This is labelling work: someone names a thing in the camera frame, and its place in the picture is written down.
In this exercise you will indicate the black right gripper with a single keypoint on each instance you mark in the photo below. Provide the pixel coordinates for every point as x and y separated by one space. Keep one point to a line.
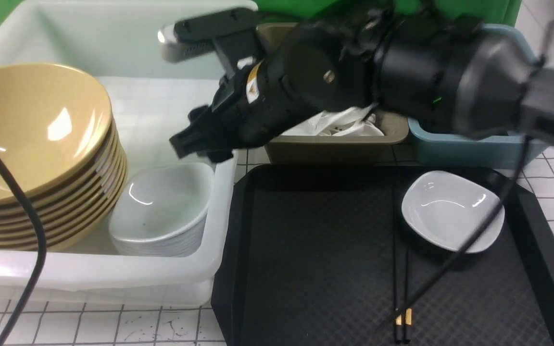
253 107

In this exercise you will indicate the white square bowl small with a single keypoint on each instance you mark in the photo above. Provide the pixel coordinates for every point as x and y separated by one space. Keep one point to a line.
444 209

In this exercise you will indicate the black chopstick gold band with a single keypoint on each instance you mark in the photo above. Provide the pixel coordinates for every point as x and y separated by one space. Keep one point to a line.
407 316
396 322

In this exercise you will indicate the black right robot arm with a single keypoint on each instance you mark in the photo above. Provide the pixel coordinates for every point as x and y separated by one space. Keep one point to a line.
401 54

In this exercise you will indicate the stacked yellow noodle bowls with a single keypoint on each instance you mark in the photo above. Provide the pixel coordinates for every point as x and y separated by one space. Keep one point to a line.
58 138

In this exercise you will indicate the stacked white square bowls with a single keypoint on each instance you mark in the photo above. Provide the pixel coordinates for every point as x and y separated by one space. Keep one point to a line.
162 211

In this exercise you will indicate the brown plastic spoon bin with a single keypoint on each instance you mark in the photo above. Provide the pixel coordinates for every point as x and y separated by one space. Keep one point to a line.
334 144

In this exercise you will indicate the large white plastic tub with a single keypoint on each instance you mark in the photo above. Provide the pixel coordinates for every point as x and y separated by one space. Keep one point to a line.
116 41

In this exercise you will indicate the pile of white spoons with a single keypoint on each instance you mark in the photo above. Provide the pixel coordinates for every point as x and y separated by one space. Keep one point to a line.
351 122

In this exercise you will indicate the black plastic serving tray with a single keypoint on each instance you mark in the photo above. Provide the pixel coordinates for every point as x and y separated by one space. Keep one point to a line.
308 262

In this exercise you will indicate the blue plastic chopstick bin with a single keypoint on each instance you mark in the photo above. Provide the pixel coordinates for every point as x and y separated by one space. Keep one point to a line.
474 144

